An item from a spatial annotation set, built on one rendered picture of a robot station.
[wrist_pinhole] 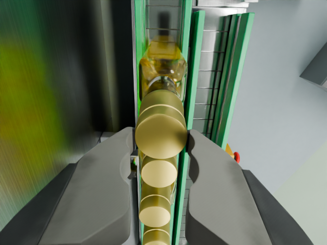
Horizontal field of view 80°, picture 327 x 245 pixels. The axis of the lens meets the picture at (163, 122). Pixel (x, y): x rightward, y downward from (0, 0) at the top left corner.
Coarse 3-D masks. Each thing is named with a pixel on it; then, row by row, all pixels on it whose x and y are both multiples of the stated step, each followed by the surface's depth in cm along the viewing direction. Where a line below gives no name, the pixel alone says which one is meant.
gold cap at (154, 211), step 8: (144, 184) 23; (144, 192) 22; (152, 192) 21; (160, 192) 21; (168, 192) 22; (144, 200) 21; (152, 200) 20; (160, 200) 21; (168, 200) 22; (144, 208) 20; (152, 208) 20; (160, 208) 20; (168, 208) 21; (144, 216) 20; (152, 216) 20; (160, 216) 20; (168, 216) 20; (152, 224) 21; (160, 224) 21
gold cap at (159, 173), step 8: (144, 160) 18; (152, 160) 17; (160, 160) 17; (168, 160) 17; (176, 160) 19; (144, 168) 18; (152, 168) 18; (160, 168) 18; (168, 168) 18; (176, 168) 18; (144, 176) 18; (152, 176) 18; (160, 176) 18; (168, 176) 18; (176, 176) 18; (152, 184) 18; (160, 184) 18; (168, 184) 18
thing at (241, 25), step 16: (240, 16) 33; (240, 32) 32; (240, 48) 32; (224, 64) 40; (240, 64) 33; (224, 80) 40; (224, 96) 40; (224, 112) 39; (224, 128) 38; (224, 144) 40
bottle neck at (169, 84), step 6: (156, 78) 20; (162, 78) 20; (168, 78) 20; (150, 84) 20; (156, 84) 18; (162, 84) 18; (168, 84) 19; (174, 84) 21; (150, 90) 18; (168, 90) 17; (174, 90) 18
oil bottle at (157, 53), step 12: (156, 48) 30; (168, 48) 30; (144, 60) 22; (156, 60) 22; (168, 60) 22; (180, 60) 22; (144, 72) 21; (156, 72) 21; (168, 72) 21; (180, 72) 21; (144, 84) 21; (180, 84) 21; (144, 96) 22; (180, 96) 22
